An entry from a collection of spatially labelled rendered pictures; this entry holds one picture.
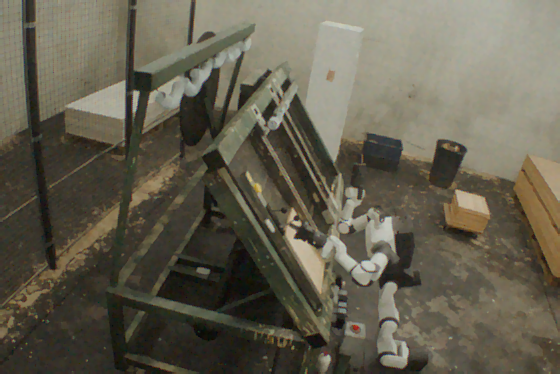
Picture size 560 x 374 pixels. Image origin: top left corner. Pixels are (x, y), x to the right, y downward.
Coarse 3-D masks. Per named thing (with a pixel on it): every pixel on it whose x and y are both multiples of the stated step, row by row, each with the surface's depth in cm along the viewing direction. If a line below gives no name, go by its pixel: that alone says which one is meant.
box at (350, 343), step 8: (344, 328) 249; (352, 328) 246; (344, 336) 242; (352, 336) 241; (360, 336) 241; (344, 344) 245; (352, 344) 244; (360, 344) 243; (344, 352) 248; (352, 352) 247
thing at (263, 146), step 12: (252, 108) 260; (276, 108) 260; (252, 132) 268; (264, 132) 265; (264, 144) 270; (264, 156) 274; (276, 156) 278; (276, 168) 276; (276, 180) 280; (288, 180) 282; (288, 192) 283; (288, 204) 287; (300, 204) 286; (300, 216) 289; (312, 228) 292
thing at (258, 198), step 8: (240, 176) 235; (248, 184) 236; (256, 192) 238; (256, 200) 240; (264, 200) 244; (264, 208) 241; (264, 216) 244; (272, 224) 245; (280, 240) 249; (288, 248) 251; (296, 256) 256; (296, 264) 255; (304, 272) 258; (304, 280) 259; (312, 288) 261; (312, 296) 264; (320, 296) 267
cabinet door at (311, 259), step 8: (288, 216) 278; (296, 224) 282; (288, 232) 264; (288, 240) 260; (296, 240) 272; (296, 248) 267; (304, 248) 279; (312, 248) 292; (304, 256) 274; (312, 256) 287; (320, 256) 299; (304, 264) 269; (312, 264) 282; (320, 264) 295; (312, 272) 276; (320, 272) 289; (312, 280) 271; (320, 280) 283; (320, 288) 278
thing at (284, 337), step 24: (168, 216) 345; (216, 216) 479; (312, 216) 436; (144, 240) 313; (192, 240) 435; (168, 264) 386; (240, 264) 326; (120, 288) 265; (216, 288) 295; (264, 288) 370; (120, 312) 270; (144, 312) 330; (168, 312) 259; (192, 312) 258; (120, 336) 279; (216, 336) 262; (240, 336) 257; (264, 336) 253; (288, 336) 252; (120, 360) 292; (144, 360) 290; (312, 360) 256
